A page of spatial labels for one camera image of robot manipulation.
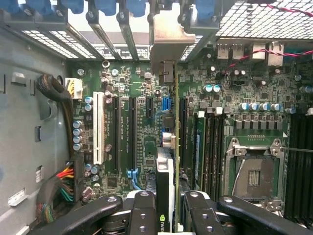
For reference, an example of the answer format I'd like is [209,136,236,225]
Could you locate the CPU socket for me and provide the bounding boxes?
[224,138,286,204]

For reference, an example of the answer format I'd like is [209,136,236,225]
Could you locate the green RAM stick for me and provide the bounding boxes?
[193,111,207,193]

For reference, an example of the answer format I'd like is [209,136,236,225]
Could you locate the black long expansion slot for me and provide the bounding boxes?
[112,96,121,172]
[128,96,138,172]
[179,97,189,172]

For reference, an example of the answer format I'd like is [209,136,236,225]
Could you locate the white expansion slot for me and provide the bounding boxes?
[92,91,106,165]

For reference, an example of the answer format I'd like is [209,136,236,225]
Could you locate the black short expansion slot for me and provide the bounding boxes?
[146,97,155,119]

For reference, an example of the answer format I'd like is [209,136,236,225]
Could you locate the locking lever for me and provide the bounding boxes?
[280,146,313,153]

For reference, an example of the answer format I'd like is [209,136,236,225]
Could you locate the white power connector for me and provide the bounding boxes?
[65,77,83,100]

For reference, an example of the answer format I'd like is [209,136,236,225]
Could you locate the green motherboard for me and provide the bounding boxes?
[69,40,313,221]

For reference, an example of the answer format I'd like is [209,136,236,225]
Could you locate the black label sticker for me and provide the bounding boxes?
[97,44,151,61]

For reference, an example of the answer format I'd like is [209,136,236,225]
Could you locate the black open PC case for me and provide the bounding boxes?
[0,0,313,235]

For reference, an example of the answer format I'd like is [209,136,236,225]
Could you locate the blue slot clip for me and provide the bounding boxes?
[194,0,222,26]
[0,0,20,14]
[94,0,118,18]
[60,0,86,15]
[125,0,148,19]
[25,0,53,16]

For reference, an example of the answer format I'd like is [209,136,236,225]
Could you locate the multicolour motherboard power wires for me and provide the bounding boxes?
[36,155,85,224]

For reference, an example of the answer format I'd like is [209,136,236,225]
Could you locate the black braided cable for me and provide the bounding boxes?
[35,73,74,158]

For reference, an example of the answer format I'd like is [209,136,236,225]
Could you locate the red black twisted wire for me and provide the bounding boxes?
[228,2,313,69]

